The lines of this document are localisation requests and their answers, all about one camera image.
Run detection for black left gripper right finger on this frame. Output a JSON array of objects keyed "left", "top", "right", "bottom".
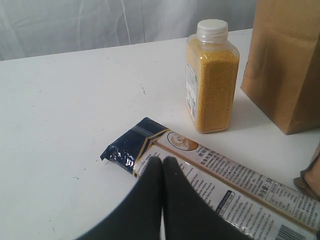
[{"left": 162, "top": 156, "right": 249, "bottom": 240}]

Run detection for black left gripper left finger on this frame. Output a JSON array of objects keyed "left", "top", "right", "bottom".
[{"left": 78, "top": 156, "right": 163, "bottom": 240}]

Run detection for noodle packet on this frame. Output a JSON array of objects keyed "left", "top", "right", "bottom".
[{"left": 100, "top": 117, "right": 320, "bottom": 240}]

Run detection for brown pouch with orange label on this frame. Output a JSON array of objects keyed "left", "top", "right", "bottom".
[{"left": 293, "top": 144, "right": 320, "bottom": 202}]

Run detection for yellow millet plastic bottle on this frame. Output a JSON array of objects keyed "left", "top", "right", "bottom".
[{"left": 185, "top": 19, "right": 240, "bottom": 133}]

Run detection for brown paper shopping bag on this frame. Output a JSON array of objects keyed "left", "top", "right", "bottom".
[{"left": 241, "top": 0, "right": 320, "bottom": 135}]

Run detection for white backdrop curtain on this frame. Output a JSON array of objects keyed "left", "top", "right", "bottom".
[{"left": 0, "top": 0, "right": 256, "bottom": 61}]

